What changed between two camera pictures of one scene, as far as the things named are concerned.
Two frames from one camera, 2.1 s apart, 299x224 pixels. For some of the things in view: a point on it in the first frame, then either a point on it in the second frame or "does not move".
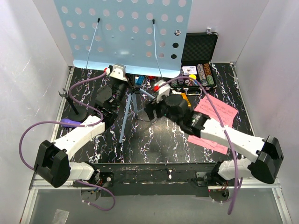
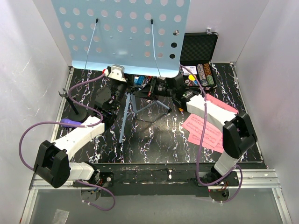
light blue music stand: [148, 37] does not move
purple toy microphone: [69, 121] does not move
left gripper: [126, 83] does not move
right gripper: [150, 107] -> [145, 92]
